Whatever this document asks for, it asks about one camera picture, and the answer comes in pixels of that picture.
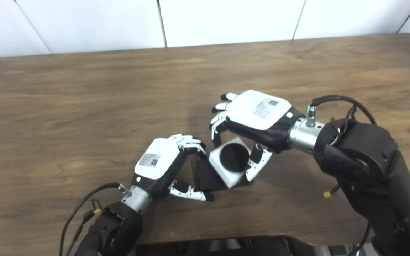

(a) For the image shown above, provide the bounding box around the black peg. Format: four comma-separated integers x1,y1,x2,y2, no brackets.
191,139,254,191

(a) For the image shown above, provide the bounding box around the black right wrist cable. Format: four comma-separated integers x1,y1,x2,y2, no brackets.
308,95,378,126

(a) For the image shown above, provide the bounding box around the thin right wire yellow connector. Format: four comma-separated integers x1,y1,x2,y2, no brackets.
323,183,341,199

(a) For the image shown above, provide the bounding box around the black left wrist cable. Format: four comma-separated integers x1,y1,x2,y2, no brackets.
59,182,125,256

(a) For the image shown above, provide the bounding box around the black robot torso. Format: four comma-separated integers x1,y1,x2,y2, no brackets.
136,235,369,256

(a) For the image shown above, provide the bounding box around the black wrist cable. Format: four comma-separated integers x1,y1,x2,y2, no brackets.
59,182,125,256
308,95,378,126

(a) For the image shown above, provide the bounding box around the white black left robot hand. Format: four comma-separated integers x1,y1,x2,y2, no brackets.
131,134,214,202

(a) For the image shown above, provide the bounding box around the thin left wire yellow connector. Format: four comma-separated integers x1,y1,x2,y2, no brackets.
64,199,103,256

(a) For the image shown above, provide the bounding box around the thin wire yellow connector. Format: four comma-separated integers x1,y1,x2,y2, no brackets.
64,199,103,256
323,183,341,199

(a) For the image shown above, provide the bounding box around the white square piece with hole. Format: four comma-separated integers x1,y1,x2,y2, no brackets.
209,137,253,189

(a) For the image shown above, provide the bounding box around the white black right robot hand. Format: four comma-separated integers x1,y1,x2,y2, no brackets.
210,90,305,182

